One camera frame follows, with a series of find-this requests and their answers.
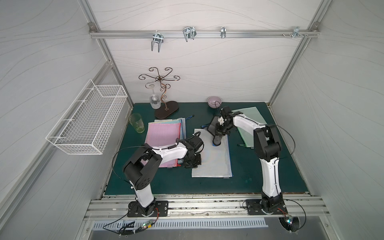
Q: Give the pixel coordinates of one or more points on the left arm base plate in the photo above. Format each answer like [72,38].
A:
[154,209]

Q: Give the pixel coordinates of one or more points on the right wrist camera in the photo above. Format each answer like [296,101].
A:
[221,121]

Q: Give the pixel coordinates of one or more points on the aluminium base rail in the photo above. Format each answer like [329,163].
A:
[204,206]

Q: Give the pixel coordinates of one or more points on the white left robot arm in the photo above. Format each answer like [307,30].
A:
[143,165]

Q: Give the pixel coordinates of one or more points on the green plastic cup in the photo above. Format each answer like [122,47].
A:
[136,121]

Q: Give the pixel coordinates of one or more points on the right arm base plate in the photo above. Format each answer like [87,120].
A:
[254,207]

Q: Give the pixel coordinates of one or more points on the lilac ceramic bowl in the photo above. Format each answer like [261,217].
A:
[214,102]

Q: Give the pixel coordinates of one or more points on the aluminium top cross rail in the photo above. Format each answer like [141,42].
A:
[201,34]

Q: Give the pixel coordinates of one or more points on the dark oval stand base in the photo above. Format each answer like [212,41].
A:
[167,108]

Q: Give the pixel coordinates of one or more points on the white wire basket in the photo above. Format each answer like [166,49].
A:
[86,126]

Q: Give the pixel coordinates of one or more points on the white vent strip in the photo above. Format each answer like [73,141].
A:
[174,224]

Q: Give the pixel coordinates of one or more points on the blue zipper document bag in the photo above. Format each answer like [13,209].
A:
[216,161]

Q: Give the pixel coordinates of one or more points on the hanging wine glass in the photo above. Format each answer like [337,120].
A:
[154,98]

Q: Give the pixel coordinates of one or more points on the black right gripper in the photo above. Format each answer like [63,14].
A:
[218,132]

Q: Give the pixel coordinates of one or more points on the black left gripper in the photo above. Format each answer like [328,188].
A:
[193,160]

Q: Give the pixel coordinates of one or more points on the grey blue microfibre cloth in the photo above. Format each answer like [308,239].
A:
[217,131]

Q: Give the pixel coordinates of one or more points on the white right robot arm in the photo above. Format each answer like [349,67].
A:
[267,146]

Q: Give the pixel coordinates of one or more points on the pink mesh document bag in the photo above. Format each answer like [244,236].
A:
[164,133]

